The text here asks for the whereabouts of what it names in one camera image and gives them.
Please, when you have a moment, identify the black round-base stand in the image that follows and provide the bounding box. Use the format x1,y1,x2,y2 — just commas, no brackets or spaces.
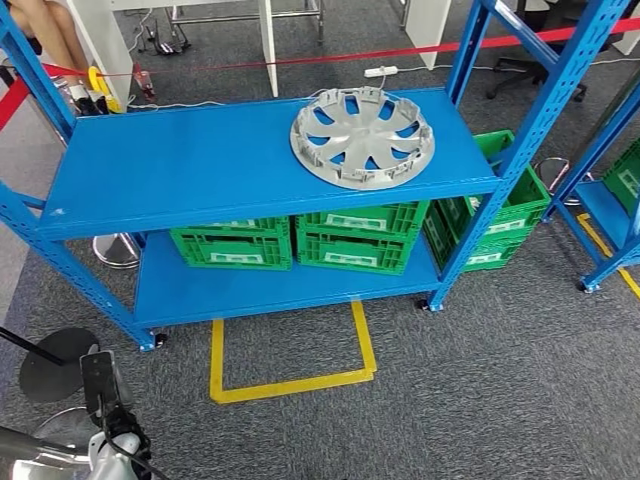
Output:
0,326,101,404

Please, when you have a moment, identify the white desk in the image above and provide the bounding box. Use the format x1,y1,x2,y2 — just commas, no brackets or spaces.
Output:
66,0,279,111
405,0,454,71

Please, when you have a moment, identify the blue metal shelf rack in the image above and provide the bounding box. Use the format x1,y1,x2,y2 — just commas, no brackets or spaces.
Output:
542,79,640,294
0,0,633,352

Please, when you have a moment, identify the steel table frame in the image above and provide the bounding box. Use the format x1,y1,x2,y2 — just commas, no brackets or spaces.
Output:
165,0,326,46

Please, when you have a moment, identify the black camera cable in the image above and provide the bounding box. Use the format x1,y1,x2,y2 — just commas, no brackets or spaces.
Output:
97,390,174,480

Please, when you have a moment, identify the silver wheel cover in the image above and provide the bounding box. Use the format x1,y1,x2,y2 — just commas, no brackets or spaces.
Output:
290,86,436,192

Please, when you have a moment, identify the chrome round stool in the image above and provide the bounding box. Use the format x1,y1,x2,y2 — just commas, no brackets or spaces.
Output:
532,157,596,207

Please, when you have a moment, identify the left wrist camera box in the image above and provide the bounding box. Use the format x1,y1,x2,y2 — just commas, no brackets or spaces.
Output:
79,351,119,417

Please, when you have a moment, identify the person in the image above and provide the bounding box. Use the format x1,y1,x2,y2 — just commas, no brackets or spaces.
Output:
7,0,109,115

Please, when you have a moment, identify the black office chair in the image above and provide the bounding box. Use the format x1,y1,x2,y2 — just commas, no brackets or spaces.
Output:
487,0,589,104

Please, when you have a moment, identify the long red barrier belt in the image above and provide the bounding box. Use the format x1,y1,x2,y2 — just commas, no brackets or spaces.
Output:
42,16,640,79

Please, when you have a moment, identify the yellow floor tape square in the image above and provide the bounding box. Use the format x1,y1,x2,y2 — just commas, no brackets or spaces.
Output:
577,211,640,299

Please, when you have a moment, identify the black camera bracket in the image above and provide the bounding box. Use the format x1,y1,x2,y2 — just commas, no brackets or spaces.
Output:
100,402,152,462

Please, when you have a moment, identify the white power cable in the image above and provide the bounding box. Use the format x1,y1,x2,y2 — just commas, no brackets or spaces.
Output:
397,58,640,74
127,86,386,113

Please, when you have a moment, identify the red drink bottle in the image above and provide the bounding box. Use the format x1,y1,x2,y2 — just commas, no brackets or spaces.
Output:
132,62,156,101

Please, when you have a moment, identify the yellow umbrella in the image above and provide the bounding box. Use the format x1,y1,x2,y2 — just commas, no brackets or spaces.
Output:
87,64,124,114

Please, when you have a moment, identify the short red barrier belt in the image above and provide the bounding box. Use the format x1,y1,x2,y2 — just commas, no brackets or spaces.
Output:
0,78,31,132

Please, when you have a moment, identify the silver round-base stand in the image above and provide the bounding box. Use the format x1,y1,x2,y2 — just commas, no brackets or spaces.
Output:
0,405,101,465

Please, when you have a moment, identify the black barrier post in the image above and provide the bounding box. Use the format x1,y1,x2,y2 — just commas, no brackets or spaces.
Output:
50,76,142,270

